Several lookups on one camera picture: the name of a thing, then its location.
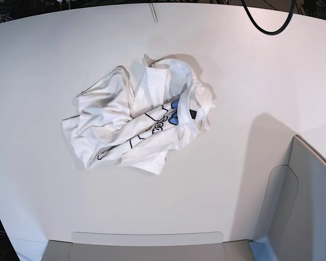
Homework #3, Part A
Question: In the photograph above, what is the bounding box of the white t-shirt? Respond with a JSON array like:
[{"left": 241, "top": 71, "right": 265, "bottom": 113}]
[{"left": 62, "top": 57, "right": 214, "bottom": 175}]

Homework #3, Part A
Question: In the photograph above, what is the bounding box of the grey cardboard box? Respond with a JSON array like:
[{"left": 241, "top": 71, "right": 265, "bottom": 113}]
[{"left": 43, "top": 136, "right": 326, "bottom": 260}]

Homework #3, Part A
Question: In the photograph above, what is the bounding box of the black hanging cable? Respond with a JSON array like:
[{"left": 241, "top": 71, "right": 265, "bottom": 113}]
[{"left": 240, "top": 0, "right": 297, "bottom": 35}]

